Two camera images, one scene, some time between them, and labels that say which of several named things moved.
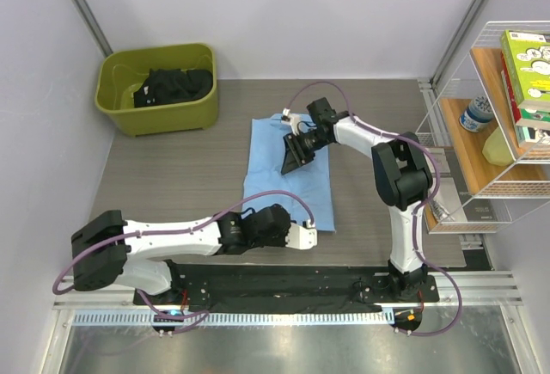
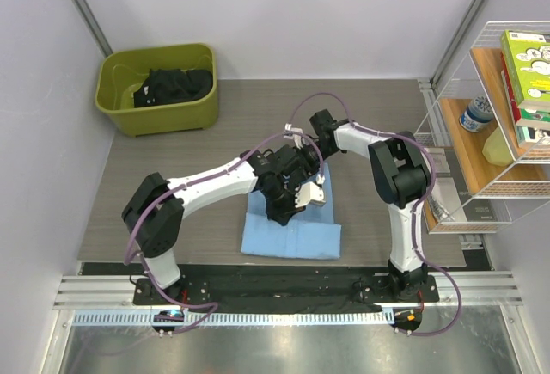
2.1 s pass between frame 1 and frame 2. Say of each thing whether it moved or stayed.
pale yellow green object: stayed
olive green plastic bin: stayed
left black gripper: moved
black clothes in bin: stayed
